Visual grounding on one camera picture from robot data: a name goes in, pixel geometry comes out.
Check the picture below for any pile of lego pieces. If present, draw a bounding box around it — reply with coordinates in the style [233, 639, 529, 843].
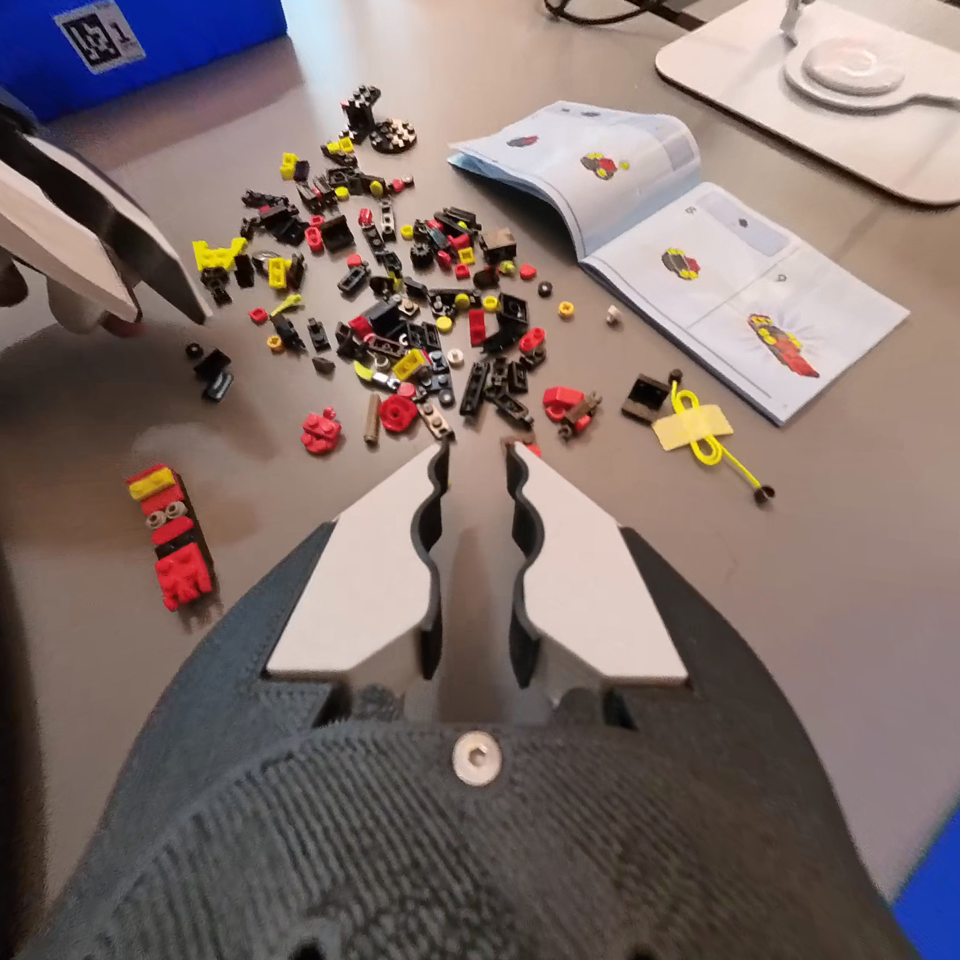
[191, 127, 556, 451]

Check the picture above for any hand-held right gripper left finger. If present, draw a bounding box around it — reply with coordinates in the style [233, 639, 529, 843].
[266, 441, 451, 702]

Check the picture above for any red lego car assembly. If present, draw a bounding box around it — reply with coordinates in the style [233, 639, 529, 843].
[125, 463, 219, 612]

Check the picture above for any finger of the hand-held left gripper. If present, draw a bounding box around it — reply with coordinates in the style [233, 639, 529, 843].
[0, 161, 144, 324]
[0, 133, 213, 326]

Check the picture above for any yellow lego string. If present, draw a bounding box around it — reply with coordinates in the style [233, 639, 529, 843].
[669, 369, 776, 505]

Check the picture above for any black cable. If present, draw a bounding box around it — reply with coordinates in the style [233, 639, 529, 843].
[543, 0, 706, 31]

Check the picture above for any black square lego piece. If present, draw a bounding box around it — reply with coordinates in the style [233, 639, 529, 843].
[621, 372, 674, 425]

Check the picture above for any black round lego plate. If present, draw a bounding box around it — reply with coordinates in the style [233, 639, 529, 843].
[369, 117, 418, 155]

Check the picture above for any red studded lego piece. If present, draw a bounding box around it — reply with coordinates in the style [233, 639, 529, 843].
[300, 407, 344, 456]

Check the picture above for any black angled lego piece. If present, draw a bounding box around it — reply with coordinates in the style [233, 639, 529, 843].
[193, 346, 235, 404]

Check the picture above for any blue board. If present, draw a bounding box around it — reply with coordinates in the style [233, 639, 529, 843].
[891, 810, 960, 960]

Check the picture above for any person's left hand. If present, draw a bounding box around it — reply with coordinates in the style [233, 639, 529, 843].
[0, 251, 145, 340]

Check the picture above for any lego instruction booklet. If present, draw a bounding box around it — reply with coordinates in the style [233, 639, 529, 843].
[447, 101, 911, 427]

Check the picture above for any black tall lego assembly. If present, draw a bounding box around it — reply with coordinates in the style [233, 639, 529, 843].
[341, 84, 381, 144]

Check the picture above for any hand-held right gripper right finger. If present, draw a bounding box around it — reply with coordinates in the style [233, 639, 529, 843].
[504, 441, 690, 710]

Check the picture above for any blue crate with printed tag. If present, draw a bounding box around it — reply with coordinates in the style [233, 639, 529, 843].
[0, 0, 288, 125]

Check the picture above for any pale yellow tape strip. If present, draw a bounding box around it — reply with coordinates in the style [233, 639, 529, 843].
[651, 405, 735, 453]

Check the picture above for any white monitor stand base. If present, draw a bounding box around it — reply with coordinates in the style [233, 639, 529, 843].
[654, 0, 960, 207]

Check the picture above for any red and brown lego assembly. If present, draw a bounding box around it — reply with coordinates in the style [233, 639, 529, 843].
[542, 384, 603, 442]

